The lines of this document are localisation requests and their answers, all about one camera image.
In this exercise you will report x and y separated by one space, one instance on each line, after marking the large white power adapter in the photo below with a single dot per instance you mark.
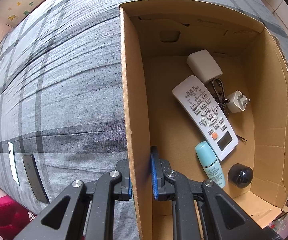
204 66

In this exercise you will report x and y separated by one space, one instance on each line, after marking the black round earbud case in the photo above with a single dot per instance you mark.
240 175

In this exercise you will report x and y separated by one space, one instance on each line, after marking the light blue lotion bottle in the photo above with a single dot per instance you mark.
210 163

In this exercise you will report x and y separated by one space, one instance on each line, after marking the grey plaid bed cover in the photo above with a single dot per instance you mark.
61 96

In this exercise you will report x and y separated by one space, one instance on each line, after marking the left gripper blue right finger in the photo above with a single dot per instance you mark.
200 210

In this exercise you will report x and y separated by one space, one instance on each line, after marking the white remote control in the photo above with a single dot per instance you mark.
202 108

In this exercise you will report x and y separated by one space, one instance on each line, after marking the white smartphone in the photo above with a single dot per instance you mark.
12 162

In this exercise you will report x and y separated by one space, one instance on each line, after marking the brown cardboard box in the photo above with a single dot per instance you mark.
161 109

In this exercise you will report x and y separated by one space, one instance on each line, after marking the black smartphone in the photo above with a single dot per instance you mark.
34 178

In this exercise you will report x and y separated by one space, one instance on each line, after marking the red mattress sheet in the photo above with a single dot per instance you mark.
13 217

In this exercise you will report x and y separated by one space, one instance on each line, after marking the small white charger cube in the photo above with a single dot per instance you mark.
237 102

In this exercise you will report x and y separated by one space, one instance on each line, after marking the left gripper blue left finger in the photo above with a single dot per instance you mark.
83 210

